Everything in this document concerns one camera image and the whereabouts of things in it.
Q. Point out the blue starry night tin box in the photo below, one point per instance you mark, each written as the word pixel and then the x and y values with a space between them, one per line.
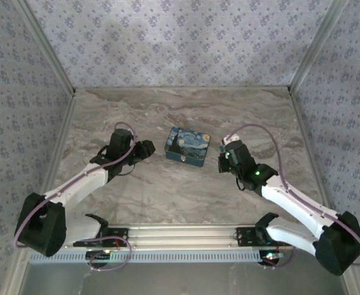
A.
pixel 187 143

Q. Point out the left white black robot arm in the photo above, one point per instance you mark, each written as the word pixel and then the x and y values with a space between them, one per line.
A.
pixel 78 184

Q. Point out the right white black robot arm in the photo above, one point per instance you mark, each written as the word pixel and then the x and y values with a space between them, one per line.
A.
pixel 290 199

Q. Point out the small circuit board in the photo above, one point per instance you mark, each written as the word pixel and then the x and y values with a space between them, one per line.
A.
pixel 98 254
pixel 270 255

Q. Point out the shiny metal sheet panel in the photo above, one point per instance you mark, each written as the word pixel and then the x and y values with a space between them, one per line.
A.
pixel 180 279

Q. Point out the aluminium table side rail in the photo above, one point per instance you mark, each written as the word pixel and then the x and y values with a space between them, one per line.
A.
pixel 306 135
pixel 57 153

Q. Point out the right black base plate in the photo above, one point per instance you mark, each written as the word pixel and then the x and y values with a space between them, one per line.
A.
pixel 244 236

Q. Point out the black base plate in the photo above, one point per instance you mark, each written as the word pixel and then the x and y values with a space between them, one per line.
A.
pixel 244 236
pixel 123 235

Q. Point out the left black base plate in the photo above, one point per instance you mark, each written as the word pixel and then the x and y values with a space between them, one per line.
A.
pixel 123 235

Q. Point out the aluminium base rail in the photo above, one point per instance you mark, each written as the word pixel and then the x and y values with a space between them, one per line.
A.
pixel 180 235

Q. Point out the aluminium frame post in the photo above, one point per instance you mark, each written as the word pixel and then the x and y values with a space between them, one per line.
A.
pixel 47 46
pixel 318 46

